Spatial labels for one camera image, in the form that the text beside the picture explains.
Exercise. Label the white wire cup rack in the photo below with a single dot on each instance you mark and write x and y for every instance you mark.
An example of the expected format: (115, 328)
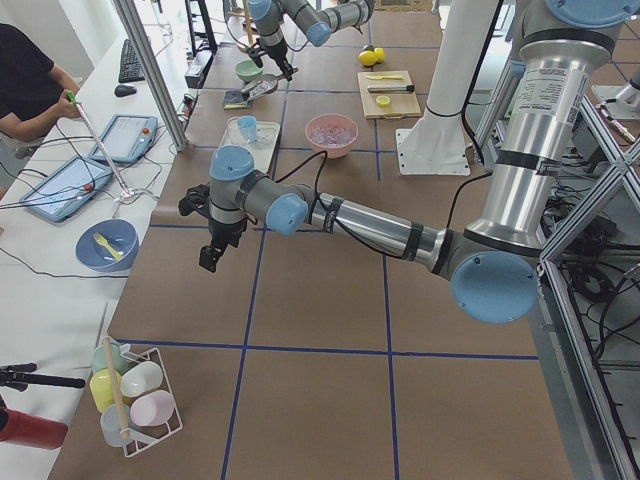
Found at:
(134, 397)

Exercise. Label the blue plastic cup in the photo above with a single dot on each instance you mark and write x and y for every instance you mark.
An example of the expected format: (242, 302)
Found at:
(247, 126)

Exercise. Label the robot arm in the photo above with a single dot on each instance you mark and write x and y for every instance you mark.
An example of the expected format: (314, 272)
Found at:
(558, 45)
(317, 25)

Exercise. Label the black computer mouse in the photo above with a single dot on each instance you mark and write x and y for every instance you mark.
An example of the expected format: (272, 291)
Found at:
(123, 90)

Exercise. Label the black tripod legs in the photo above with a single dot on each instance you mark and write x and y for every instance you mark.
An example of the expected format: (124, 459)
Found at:
(20, 376)

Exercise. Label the pink bowl of ice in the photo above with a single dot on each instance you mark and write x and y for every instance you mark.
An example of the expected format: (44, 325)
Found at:
(334, 133)

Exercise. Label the steel cylinder muddler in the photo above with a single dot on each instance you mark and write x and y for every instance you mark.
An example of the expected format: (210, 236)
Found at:
(391, 89)

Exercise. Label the wooden cup stand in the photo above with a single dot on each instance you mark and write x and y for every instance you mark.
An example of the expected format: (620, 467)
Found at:
(249, 36)

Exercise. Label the person in black shirt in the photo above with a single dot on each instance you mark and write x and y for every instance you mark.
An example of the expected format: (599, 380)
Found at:
(34, 89)

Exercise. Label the aluminium frame post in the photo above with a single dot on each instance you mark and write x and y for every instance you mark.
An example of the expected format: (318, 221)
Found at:
(136, 33)

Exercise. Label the near teach pendant tablet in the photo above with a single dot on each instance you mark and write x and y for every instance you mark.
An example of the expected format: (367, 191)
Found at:
(67, 189)

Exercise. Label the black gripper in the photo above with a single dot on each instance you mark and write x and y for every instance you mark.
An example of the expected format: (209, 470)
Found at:
(274, 51)
(223, 232)

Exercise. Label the yellow plastic knife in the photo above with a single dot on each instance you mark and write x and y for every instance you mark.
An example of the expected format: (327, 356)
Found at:
(395, 77)

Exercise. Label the steel ice scoop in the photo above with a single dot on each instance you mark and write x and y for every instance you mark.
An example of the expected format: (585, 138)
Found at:
(262, 85)

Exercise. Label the wooden cutting board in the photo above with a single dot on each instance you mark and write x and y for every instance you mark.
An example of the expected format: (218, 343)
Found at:
(403, 105)

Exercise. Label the red bottle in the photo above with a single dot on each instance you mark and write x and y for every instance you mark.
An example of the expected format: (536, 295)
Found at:
(24, 429)

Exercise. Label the blue bowl with fork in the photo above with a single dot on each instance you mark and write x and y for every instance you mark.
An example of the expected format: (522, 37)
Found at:
(108, 246)

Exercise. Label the black keyboard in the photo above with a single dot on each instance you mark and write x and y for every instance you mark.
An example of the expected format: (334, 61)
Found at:
(130, 68)

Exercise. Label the cream bear tray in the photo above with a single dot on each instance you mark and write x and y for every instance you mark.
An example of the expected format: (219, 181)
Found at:
(263, 150)

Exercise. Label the teach pendant tablet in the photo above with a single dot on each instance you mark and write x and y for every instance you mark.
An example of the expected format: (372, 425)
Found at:
(127, 138)
(67, 189)

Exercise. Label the green ceramic bowl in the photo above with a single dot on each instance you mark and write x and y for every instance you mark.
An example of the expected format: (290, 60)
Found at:
(248, 71)

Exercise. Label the half lemon slice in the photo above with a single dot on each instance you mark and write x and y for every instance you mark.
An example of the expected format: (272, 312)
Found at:
(383, 101)

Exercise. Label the far teach pendant tablet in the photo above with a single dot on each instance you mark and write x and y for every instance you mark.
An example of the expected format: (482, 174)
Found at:
(127, 138)

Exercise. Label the yellow lemon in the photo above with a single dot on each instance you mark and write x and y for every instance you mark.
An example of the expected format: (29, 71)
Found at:
(368, 58)
(380, 54)

